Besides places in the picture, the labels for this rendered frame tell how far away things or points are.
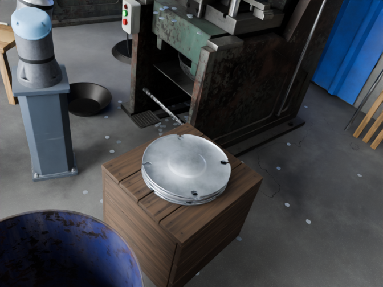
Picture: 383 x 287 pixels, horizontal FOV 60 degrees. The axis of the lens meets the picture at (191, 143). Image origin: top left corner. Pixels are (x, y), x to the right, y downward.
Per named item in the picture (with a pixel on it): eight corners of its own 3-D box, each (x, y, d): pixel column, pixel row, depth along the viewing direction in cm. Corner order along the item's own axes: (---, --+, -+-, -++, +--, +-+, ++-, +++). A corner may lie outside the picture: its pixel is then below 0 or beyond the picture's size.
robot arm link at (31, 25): (16, 61, 108) (7, 20, 100) (17, 42, 118) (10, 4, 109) (55, 60, 112) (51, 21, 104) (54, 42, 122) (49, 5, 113)
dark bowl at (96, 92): (69, 129, 169) (68, 118, 164) (47, 99, 185) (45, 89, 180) (121, 114, 185) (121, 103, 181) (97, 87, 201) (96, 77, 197)
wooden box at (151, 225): (168, 300, 112) (182, 244, 89) (102, 226, 129) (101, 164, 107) (239, 234, 136) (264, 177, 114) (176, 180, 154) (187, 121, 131)
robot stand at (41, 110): (32, 182, 140) (12, 93, 111) (31, 152, 153) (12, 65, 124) (78, 175, 147) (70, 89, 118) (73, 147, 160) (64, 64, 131)
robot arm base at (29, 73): (17, 89, 113) (12, 63, 107) (17, 68, 123) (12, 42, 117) (64, 86, 119) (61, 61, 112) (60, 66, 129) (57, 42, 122)
